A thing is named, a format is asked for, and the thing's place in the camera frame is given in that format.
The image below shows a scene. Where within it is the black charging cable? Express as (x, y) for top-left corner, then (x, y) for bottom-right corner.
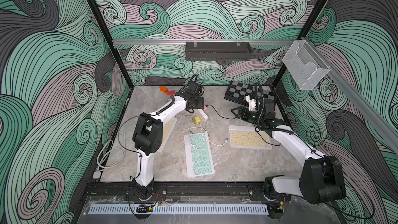
(206, 104), (280, 147)

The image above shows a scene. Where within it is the yellow charger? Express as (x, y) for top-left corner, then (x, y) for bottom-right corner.
(193, 116), (201, 124)

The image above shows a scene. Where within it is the yellow wireless keyboard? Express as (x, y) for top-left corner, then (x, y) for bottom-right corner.
(229, 125), (273, 150)
(158, 117), (178, 152)

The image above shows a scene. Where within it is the white cable of green keyboard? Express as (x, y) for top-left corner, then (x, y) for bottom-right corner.
(180, 122), (230, 150)

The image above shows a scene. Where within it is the green wireless keyboard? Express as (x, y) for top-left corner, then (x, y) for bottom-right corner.
(183, 132), (215, 177)

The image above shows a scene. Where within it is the white power strip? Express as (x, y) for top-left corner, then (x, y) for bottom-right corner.
(198, 109), (208, 121)

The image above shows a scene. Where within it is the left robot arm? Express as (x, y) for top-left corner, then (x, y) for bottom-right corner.
(132, 82), (205, 199)

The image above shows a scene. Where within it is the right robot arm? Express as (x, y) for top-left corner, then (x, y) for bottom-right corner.
(231, 95), (346, 204)

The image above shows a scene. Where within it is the orange block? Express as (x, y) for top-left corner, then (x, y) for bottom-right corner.
(160, 86), (168, 93)

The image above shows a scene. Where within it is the black checkered board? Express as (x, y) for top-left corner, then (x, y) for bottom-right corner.
(224, 81), (275, 113)

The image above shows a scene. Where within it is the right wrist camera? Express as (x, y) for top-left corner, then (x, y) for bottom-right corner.
(245, 95), (258, 112)

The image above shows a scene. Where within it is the black perforated wall tray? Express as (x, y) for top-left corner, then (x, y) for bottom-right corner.
(185, 42), (252, 65)

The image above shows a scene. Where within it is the clear plastic wall bin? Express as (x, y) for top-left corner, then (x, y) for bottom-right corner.
(283, 39), (330, 91)

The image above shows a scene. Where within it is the aluminium wall rail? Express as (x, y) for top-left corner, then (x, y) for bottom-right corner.
(113, 38), (294, 46)

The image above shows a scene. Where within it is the white power strip cord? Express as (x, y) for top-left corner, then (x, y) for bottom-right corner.
(92, 122), (137, 180)

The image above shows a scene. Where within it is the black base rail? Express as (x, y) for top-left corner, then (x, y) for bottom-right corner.
(83, 181), (330, 204)

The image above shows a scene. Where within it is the white slotted cable duct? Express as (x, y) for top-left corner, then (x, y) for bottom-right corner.
(88, 204), (268, 215)

